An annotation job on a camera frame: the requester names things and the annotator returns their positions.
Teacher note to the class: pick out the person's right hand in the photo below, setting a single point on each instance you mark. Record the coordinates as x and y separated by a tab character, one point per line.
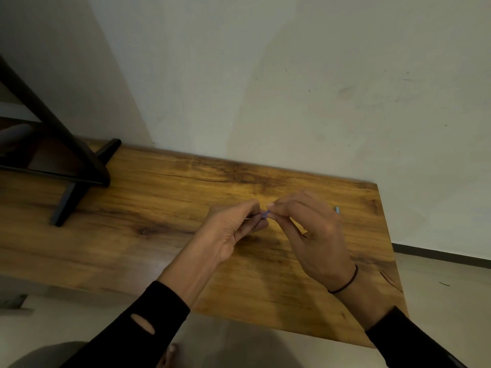
322	245

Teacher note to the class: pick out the person's left hand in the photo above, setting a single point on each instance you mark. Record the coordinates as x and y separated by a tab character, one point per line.
218	235

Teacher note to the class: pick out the person's left thumb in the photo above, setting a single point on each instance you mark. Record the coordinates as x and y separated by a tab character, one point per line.
245	207

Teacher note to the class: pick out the person's right thumb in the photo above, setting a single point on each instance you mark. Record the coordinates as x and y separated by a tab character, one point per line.
289	226

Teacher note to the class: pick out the person's right forearm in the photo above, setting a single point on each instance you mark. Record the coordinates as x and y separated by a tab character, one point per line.
383	325

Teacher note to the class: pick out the person's left forearm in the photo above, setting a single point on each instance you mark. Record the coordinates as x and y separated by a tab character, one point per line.
153	318

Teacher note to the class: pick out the black wrist band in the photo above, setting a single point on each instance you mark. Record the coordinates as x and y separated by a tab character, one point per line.
347	284

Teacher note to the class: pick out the dark skirting board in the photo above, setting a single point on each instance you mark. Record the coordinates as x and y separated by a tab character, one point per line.
441	256

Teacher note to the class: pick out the black wooden shelf stand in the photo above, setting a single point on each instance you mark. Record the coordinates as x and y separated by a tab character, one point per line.
57	149

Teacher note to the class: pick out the grey flat object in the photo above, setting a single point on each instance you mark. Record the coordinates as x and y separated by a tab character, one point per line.
13	302

